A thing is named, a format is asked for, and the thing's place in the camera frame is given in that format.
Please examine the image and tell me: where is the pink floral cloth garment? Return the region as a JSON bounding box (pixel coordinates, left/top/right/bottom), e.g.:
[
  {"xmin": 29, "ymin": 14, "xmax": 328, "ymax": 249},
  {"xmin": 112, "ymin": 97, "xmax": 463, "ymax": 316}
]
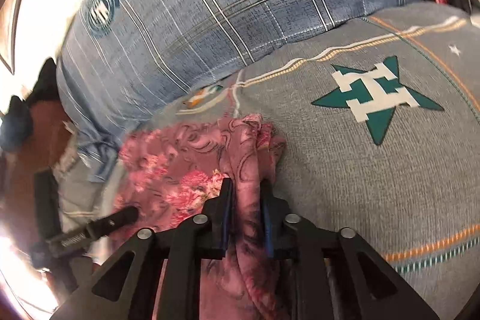
[{"xmin": 110, "ymin": 114, "xmax": 289, "ymax": 319}]

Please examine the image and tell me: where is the grey star-print bedsheet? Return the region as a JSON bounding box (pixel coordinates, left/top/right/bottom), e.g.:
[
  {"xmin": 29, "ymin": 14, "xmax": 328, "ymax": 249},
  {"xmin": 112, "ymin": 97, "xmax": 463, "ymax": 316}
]
[{"xmin": 52, "ymin": 1, "xmax": 480, "ymax": 320}]

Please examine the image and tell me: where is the blue plaid pillow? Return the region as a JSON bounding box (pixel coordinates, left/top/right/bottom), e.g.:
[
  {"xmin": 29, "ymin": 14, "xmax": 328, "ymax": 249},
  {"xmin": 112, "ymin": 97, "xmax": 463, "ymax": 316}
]
[{"xmin": 57, "ymin": 0, "xmax": 420, "ymax": 183}]

